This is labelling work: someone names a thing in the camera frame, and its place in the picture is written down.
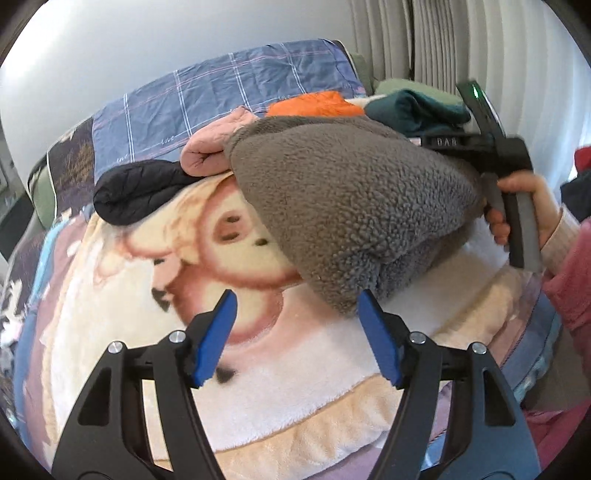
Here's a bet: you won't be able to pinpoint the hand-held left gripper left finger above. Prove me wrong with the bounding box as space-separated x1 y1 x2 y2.
52 288 238 480

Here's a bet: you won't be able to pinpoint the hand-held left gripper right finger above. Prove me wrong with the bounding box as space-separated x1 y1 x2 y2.
358 290 542 480

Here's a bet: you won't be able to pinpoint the grey fleece jacket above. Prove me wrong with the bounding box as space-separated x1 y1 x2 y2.
224 115 488 317

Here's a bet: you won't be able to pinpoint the person's right forearm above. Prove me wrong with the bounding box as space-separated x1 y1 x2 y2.
538 205 591 333

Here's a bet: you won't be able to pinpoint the person's right hand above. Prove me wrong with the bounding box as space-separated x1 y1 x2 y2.
485 170 563 250

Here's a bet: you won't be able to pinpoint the printed blanket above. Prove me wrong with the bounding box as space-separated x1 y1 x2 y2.
9 175 561 480

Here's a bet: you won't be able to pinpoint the dark teal garment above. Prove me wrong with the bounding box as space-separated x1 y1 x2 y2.
365 90 472 139

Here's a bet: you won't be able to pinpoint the dark blue cloth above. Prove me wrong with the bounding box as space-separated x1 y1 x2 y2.
561 171 591 222

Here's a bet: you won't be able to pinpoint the light green cloth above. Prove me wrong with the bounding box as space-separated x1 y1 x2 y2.
348 52 465 104

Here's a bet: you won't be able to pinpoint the white ribbed curtain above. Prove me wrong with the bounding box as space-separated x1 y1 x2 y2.
351 0 573 139

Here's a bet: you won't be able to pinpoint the black quilted garment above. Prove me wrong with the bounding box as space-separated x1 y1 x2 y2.
93 161 232 227

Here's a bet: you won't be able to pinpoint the orange garment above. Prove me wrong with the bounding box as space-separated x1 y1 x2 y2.
268 91 365 118

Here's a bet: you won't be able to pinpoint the pink garment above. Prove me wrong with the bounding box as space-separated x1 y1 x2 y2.
180 108 259 178

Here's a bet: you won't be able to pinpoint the person's pink pants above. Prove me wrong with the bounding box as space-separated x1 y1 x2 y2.
524 404 587 469

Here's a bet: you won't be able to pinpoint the green pillow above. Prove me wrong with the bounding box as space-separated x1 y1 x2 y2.
28 164 58 229

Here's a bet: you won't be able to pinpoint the dark printed pillow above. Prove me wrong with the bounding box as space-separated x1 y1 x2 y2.
46 117 98 222

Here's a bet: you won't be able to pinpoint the blue plaid pillow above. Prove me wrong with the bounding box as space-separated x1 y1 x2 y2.
91 39 368 164

